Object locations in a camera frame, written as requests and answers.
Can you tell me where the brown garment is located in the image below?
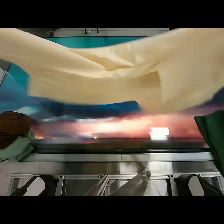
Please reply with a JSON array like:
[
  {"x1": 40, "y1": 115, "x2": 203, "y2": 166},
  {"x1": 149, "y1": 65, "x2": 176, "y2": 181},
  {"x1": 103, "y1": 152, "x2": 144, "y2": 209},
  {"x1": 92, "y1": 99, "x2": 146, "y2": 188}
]
[{"x1": 0, "y1": 111, "x2": 34, "y2": 150}]

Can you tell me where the dark green garment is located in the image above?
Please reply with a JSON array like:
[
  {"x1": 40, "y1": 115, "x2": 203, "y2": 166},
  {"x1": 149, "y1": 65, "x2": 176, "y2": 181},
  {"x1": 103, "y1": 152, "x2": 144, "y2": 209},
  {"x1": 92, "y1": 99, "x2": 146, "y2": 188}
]
[{"x1": 194, "y1": 109, "x2": 224, "y2": 178}]

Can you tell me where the silver frame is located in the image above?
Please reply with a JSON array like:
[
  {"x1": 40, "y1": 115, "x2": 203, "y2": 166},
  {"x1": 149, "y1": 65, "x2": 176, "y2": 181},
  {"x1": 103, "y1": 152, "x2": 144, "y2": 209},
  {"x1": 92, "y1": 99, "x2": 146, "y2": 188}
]
[{"x1": 0, "y1": 151, "x2": 224, "y2": 197}]

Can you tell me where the pale green garment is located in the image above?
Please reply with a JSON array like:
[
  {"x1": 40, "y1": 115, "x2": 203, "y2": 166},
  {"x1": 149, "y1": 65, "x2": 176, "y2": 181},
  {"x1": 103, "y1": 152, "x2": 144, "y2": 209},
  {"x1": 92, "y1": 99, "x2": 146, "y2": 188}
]
[{"x1": 0, "y1": 129, "x2": 36, "y2": 163}]

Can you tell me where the cream garment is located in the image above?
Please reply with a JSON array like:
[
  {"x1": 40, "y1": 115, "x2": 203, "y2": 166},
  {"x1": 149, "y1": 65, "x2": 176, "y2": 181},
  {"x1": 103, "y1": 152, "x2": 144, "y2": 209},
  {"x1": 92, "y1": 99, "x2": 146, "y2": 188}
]
[{"x1": 0, "y1": 27, "x2": 224, "y2": 115}]

